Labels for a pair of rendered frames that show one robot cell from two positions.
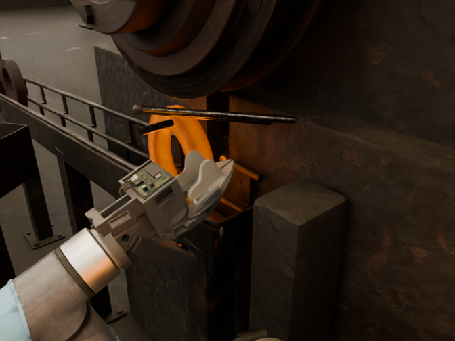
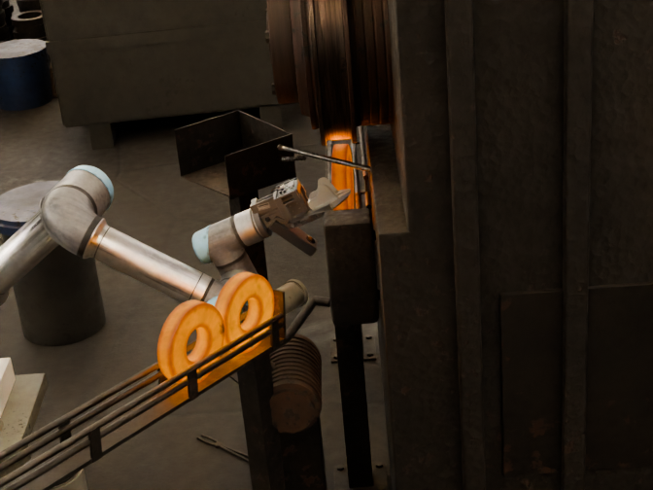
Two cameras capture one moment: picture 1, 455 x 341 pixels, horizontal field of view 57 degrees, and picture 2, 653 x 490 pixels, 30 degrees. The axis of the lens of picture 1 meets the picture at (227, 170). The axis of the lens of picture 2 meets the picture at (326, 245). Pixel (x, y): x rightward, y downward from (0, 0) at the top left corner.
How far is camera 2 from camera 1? 2.15 m
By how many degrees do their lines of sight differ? 37
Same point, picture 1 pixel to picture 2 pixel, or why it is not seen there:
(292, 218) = (326, 222)
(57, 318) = (223, 249)
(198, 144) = (337, 174)
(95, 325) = (244, 265)
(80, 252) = (240, 218)
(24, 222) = not seen: hidden behind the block
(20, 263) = (308, 283)
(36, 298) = (215, 234)
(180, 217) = (299, 215)
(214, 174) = (327, 194)
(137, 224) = (275, 213)
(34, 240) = not seen: hidden behind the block
